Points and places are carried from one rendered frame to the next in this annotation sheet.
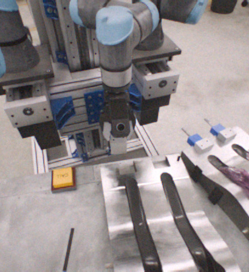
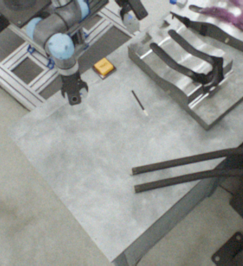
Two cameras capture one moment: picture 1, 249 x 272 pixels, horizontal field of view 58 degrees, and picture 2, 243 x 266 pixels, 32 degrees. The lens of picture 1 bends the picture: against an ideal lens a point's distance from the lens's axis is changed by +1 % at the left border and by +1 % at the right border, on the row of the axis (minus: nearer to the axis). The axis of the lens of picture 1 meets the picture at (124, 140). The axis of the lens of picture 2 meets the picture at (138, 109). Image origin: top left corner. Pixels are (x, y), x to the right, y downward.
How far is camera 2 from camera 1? 1.24 m
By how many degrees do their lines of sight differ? 20
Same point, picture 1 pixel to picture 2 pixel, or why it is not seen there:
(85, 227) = (138, 86)
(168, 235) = (190, 60)
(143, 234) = (176, 67)
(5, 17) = not seen: outside the picture
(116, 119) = (137, 9)
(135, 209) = (165, 58)
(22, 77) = (40, 8)
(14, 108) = not seen: hidden behind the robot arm
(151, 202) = (171, 50)
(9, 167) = not seen: outside the picture
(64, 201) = (114, 81)
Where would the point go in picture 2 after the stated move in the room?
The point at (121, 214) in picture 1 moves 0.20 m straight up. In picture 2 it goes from (159, 64) to (160, 35)
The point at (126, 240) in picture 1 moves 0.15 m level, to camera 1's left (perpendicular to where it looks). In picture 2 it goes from (170, 73) to (140, 89)
